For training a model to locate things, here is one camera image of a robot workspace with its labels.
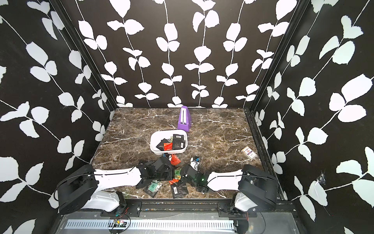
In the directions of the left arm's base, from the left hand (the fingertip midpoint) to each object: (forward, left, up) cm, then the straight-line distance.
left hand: (177, 172), depth 84 cm
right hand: (0, -2, 0) cm, 2 cm away
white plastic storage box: (+26, +15, -1) cm, 30 cm away
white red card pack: (+11, -47, 0) cm, 48 cm away
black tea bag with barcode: (+19, +11, 0) cm, 22 cm away
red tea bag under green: (-4, +2, -1) cm, 5 cm away
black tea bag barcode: (+21, 0, 0) cm, 21 cm away
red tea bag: (+18, +6, +1) cm, 19 cm away
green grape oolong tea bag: (-7, +14, -2) cm, 16 cm away
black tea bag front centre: (-9, -1, -2) cm, 9 cm away
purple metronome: (+35, -5, +7) cm, 36 cm away
